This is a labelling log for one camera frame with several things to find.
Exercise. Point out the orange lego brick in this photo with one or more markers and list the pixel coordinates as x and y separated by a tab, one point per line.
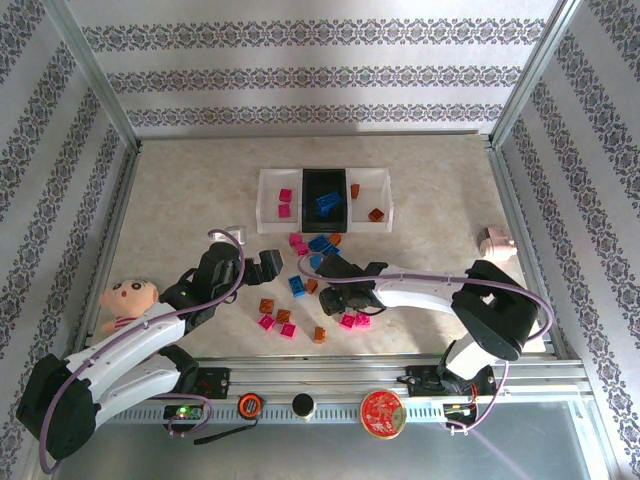
283	315
355	191
376	215
311	286
266	305
335	238
320	334

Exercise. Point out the grey metal panel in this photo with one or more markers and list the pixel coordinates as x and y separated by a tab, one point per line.
325	455

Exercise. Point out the plush doll pink striped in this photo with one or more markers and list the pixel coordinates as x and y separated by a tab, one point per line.
127	297

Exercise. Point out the aluminium side rail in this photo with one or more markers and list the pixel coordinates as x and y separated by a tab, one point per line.
109	240
512	200

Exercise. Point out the aluminium frame post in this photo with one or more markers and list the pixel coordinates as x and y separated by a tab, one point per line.
530	75
97	75

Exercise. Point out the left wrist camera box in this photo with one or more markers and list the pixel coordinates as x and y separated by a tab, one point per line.
235	233

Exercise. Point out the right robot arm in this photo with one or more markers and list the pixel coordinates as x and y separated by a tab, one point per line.
425	292

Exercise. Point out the circuit board green light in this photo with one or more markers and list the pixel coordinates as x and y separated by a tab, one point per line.
182	413

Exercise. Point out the pink lego brick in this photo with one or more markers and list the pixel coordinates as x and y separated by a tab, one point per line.
295	239
288	330
362	320
284	210
301	248
347	321
285	195
266	321

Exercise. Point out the wide aluminium extrusion rail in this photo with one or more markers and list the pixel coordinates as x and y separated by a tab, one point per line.
325	375

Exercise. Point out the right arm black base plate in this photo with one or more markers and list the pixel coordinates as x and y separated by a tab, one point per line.
417	382

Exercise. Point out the small pink white toy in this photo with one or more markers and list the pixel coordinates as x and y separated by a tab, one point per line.
495	245

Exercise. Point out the orange black tape measure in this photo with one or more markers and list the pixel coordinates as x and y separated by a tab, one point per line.
250	406

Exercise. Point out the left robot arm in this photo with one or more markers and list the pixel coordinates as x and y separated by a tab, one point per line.
130	340

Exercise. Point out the red gold round tin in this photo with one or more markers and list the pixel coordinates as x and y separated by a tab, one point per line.
382	414

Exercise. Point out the white plastic bin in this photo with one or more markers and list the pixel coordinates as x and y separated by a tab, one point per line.
367	200
267	220

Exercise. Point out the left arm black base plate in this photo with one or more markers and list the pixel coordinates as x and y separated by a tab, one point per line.
217	384

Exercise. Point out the black plastic bin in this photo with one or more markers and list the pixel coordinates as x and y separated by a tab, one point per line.
312	220

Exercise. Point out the black round knob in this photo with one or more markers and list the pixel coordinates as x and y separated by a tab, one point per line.
302	404

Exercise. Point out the thin metal rail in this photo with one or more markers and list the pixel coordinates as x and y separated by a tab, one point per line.
300	134

